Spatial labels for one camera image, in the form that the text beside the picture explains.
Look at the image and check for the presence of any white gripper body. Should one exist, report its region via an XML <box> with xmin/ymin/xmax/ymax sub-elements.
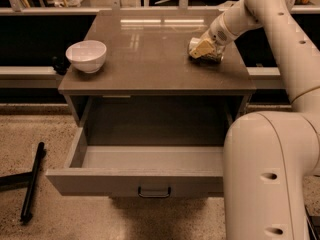
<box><xmin>200</xmin><ymin>17</ymin><xmax>235</xmax><ymax>48</ymax></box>

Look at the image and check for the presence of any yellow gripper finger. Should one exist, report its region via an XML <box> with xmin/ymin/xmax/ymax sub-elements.
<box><xmin>189</xmin><ymin>38</ymin><xmax>215</xmax><ymax>59</ymax></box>

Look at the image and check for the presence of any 7up can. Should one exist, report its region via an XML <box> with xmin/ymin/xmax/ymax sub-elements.
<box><xmin>196</xmin><ymin>47</ymin><xmax>225</xmax><ymax>63</ymax></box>

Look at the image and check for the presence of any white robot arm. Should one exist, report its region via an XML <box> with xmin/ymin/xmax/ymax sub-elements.
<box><xmin>189</xmin><ymin>0</ymin><xmax>320</xmax><ymax>240</ymax></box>

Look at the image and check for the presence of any grey cabinet with glossy top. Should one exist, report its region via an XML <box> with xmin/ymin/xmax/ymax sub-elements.
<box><xmin>59</xmin><ymin>8</ymin><xmax>255</xmax><ymax>120</ymax></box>

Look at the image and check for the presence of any open grey top drawer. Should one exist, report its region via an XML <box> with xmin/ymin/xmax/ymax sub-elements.
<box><xmin>45</xmin><ymin>97</ymin><xmax>234</xmax><ymax>199</ymax></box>

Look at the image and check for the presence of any white bowl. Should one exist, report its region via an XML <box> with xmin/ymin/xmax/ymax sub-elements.
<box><xmin>66</xmin><ymin>40</ymin><xmax>107</xmax><ymax>73</ymax></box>

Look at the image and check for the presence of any black object behind cabinet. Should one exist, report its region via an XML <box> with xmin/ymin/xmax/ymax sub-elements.
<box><xmin>52</xmin><ymin>56</ymin><xmax>70</xmax><ymax>75</ymax></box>

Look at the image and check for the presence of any black stand leg left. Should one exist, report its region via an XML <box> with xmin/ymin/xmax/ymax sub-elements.
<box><xmin>0</xmin><ymin>142</ymin><xmax>46</xmax><ymax>225</ymax></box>

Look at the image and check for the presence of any black drawer handle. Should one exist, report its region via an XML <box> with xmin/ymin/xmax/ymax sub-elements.
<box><xmin>137</xmin><ymin>186</ymin><xmax>171</xmax><ymax>199</ymax></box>

